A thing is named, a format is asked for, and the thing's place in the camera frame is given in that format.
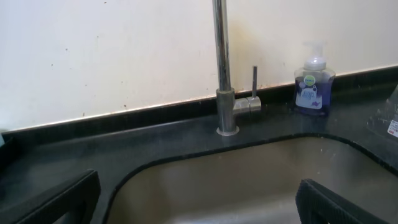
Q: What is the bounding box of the blue soap bottle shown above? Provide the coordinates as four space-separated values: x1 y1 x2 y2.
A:
293 40 336 118

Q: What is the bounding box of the clear plastic container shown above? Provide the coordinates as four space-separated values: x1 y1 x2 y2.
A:
366 83 398 139

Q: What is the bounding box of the steel tap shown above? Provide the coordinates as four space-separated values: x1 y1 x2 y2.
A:
211 0 262 137

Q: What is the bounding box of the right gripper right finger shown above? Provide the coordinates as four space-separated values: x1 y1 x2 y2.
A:
295 178 393 224

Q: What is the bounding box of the steel sink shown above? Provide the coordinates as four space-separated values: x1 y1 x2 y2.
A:
102 133 398 224

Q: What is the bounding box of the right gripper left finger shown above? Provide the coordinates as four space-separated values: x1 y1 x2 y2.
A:
0 169 102 224

